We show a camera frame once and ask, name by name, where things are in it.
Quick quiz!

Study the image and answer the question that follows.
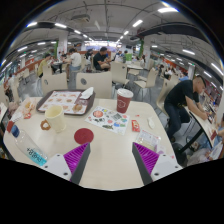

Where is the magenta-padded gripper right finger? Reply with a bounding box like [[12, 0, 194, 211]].
[[131, 142, 183, 186]]

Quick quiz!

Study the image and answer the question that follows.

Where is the white paper card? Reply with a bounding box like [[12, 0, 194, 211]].
[[9, 111, 24, 123]]

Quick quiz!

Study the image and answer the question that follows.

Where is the white paper napkin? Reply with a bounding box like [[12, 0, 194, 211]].
[[79, 86, 95, 100]]

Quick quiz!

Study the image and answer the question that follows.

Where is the person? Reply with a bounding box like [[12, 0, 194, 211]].
[[123, 49, 134, 64], [66, 48, 83, 73], [37, 53, 53, 78], [92, 46, 112, 72], [7, 73, 18, 101], [163, 74, 211, 141]]

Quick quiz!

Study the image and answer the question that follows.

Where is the crumpled clear snack bag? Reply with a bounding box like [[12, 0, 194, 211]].
[[18, 97, 37, 120]]

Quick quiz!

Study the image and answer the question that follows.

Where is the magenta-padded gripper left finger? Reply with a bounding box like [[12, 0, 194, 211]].
[[41, 142, 92, 186]]

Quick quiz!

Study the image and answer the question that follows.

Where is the small white packet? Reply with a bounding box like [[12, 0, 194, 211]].
[[147, 116, 156, 130]]

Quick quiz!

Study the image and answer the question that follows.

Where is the group of ceiling lights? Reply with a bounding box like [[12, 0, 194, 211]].
[[0, 6, 224, 91]]

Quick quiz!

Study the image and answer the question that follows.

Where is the ceiling air conditioner unit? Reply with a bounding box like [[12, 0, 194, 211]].
[[70, 13, 91, 24]]

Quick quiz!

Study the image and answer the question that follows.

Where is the dark brown food tray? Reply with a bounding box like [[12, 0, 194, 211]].
[[35, 89, 96, 117]]

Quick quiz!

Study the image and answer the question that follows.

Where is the white sheet with colourful stickers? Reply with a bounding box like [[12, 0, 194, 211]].
[[84, 105, 130, 136]]

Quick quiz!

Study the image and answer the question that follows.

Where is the beige dining table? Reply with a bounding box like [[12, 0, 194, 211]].
[[184, 106, 218, 148]]

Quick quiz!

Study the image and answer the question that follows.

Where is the flat round red coaster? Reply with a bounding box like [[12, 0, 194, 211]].
[[73, 127, 95, 145]]

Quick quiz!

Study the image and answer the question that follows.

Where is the pale pink bag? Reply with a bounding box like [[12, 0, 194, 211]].
[[8, 101, 20, 116]]

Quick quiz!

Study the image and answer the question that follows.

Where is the group of beige chairs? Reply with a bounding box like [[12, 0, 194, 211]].
[[110, 58, 181, 101]]

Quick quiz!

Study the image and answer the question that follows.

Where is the red paper cup with lid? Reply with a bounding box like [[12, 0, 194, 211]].
[[116, 88, 134, 114]]

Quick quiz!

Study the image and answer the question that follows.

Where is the clear plastic packet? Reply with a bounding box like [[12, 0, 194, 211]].
[[134, 129, 162, 153]]

